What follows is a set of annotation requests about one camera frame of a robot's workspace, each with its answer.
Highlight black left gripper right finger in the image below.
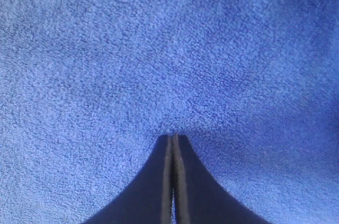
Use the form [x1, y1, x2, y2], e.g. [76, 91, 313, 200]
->
[172, 134, 267, 223]

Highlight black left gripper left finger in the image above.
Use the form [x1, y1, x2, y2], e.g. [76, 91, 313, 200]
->
[85, 135, 172, 224]

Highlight blue microfiber towel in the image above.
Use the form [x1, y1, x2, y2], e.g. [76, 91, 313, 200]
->
[1, 0, 338, 223]

